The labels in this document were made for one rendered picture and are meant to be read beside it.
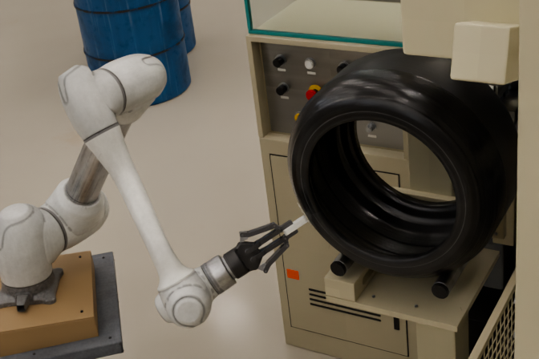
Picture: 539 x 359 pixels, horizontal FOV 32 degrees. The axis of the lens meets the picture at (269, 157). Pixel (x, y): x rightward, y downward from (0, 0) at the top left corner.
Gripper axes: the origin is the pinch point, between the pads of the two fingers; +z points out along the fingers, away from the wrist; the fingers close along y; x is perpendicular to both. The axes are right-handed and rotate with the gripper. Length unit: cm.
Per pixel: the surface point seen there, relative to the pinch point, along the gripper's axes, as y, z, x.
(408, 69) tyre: -22, 42, 22
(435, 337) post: 63, 18, -35
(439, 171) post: 12.7, 42.1, -13.8
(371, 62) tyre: -27.0, 36.7, 13.5
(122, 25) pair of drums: -78, -18, -326
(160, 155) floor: -6, -38, -279
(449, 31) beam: -32, 42, 70
